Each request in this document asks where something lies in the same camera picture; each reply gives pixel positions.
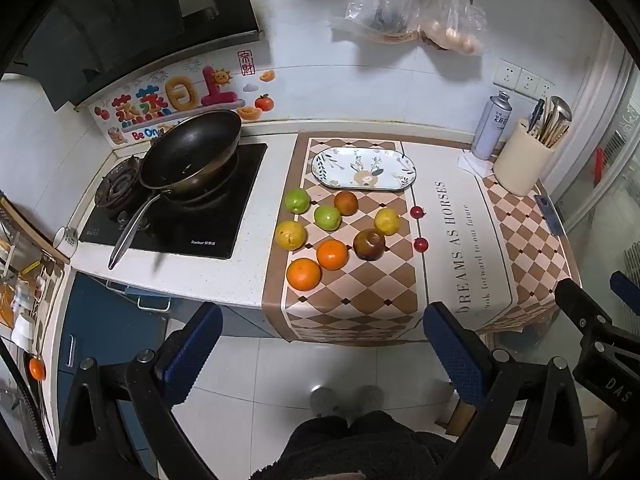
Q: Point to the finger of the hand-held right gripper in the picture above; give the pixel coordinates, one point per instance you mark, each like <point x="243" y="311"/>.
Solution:
<point x="577" y="302"/>
<point x="626" y="286"/>

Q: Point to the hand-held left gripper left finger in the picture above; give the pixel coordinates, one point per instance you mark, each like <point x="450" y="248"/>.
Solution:
<point x="195" y="350"/>

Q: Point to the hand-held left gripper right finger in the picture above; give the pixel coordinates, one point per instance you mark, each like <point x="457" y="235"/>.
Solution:
<point x="450" y="345"/>

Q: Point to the red cherry tomato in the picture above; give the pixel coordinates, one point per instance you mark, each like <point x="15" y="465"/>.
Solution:
<point x="416" y="212"/>
<point x="421" y="245"/>

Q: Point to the dark red apple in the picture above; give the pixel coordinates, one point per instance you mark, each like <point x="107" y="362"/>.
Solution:
<point x="369" y="247"/>

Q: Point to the orange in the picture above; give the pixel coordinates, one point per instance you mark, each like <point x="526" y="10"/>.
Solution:
<point x="332" y="255"/>
<point x="303" y="274"/>

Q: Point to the yellow citrus fruit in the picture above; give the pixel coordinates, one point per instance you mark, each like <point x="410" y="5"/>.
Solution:
<point x="290" y="235"/>
<point x="387" y="221"/>

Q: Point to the small reddish apple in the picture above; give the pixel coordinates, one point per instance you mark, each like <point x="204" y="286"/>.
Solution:
<point x="346" y="203"/>

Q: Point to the green apple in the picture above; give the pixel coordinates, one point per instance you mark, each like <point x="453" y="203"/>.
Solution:
<point x="327" y="217"/>
<point x="298" y="201"/>

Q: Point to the floral rectangular plate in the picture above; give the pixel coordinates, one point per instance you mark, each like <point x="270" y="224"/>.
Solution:
<point x="350" y="160"/>

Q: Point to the cardboard box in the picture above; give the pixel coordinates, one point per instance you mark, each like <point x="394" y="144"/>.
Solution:
<point x="462" y="417"/>

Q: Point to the checkered table mat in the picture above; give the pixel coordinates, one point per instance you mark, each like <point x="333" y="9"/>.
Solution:
<point x="465" y="270"/>

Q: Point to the blue flat tool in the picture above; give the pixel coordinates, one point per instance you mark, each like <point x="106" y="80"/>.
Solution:
<point x="549" y="215"/>

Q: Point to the grey slipper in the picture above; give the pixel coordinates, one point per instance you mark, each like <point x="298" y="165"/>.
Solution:
<point x="326" y="402"/>
<point x="367" y="400"/>

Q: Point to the blue kitchen cabinet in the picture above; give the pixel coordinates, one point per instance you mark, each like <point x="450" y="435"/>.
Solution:
<point x="100" y="320"/>

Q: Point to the glass sliding door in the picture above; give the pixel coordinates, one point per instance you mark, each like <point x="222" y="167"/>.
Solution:
<point x="610" y="185"/>

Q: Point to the person's dark fleece clothing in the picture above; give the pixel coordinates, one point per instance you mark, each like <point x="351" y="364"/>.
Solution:
<point x="360" y="450"/>

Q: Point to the cream utensil holder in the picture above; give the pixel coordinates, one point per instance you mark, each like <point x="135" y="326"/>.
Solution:
<point x="522" y="165"/>

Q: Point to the black glass gas stove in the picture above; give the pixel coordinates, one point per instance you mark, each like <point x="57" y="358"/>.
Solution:
<point x="235" y="200"/>

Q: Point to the small orange ornament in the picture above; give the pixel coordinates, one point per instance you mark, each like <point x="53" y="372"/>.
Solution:
<point x="37" y="369"/>

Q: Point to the wooden chopsticks bundle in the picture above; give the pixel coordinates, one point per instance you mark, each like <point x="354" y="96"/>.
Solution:
<point x="552" y="134"/>

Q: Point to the white mug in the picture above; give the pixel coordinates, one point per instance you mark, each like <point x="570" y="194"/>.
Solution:
<point x="65" y="240"/>

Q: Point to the white folded tissue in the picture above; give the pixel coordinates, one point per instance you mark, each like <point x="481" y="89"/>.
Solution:
<point x="472" y="166"/>

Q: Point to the black gas burner grate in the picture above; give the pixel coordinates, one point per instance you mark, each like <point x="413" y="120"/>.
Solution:
<point x="117" y="185"/>

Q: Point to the metal ladle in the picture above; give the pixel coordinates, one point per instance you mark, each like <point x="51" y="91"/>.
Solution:
<point x="560" y="109"/>

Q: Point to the grey spray can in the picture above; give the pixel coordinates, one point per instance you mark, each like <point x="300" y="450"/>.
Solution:
<point x="490" y="130"/>

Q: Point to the colourful food box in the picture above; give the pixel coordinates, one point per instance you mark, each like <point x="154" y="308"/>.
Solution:
<point x="200" y="90"/>

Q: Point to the plastic bag of eggs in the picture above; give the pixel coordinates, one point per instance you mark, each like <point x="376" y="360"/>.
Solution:
<point x="455" y="30"/>

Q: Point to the black range hood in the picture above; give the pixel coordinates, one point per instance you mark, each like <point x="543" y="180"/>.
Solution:
<point x="125" y="20"/>

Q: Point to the cluttered wall rack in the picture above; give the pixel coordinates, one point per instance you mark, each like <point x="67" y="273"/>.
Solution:
<point x="25" y="280"/>

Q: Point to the white wall socket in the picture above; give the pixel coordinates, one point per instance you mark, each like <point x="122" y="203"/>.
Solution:
<point x="506" y="73"/>
<point x="546" y="89"/>
<point x="528" y="81"/>

